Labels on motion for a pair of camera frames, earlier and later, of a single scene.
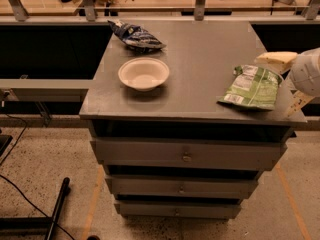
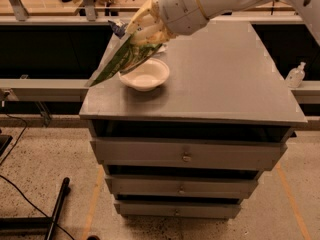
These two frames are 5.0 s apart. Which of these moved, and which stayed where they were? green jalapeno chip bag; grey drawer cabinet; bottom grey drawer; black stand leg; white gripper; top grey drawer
Moved: green jalapeno chip bag; white gripper
Stayed: bottom grey drawer; black stand leg; top grey drawer; grey drawer cabinet
